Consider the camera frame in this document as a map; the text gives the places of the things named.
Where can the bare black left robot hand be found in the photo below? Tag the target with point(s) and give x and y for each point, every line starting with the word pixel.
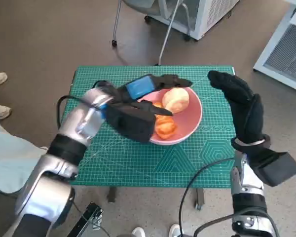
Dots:
pixel 140 86

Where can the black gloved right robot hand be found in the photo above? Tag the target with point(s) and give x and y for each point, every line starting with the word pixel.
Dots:
pixel 249 116

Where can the round pale toy bun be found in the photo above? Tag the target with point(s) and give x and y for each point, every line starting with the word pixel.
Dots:
pixel 176 100

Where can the orange twisted toy bread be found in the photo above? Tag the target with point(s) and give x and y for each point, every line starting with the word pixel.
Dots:
pixel 165 128

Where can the pink bowl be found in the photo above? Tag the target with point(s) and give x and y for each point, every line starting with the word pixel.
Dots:
pixel 192 118

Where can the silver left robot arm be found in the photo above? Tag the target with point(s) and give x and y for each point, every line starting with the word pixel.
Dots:
pixel 81 121

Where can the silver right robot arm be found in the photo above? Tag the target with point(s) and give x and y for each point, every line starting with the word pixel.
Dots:
pixel 246 180

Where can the large white vented cabinet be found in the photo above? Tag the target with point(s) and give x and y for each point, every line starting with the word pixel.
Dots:
pixel 286 56

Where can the green cutting mat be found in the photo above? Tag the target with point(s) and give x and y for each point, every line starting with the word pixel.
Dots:
pixel 138 168

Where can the grey office chair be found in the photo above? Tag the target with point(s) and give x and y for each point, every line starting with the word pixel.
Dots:
pixel 138 3

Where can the black table leg with caster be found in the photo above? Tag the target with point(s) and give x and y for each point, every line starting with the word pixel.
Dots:
pixel 199 198

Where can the person's white shoe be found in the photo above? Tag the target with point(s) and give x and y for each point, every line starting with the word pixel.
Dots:
pixel 138 232
pixel 176 230

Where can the person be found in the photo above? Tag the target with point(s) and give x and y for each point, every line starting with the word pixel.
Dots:
pixel 10 153

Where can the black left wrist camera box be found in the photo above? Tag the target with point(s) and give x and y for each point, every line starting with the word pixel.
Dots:
pixel 130 123

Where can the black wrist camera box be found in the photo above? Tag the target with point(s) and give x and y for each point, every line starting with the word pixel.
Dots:
pixel 130 123
pixel 278 168

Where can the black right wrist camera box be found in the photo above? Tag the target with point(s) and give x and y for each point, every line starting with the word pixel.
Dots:
pixel 278 168

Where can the black metal frame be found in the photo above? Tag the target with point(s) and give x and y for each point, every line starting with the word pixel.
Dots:
pixel 88 218

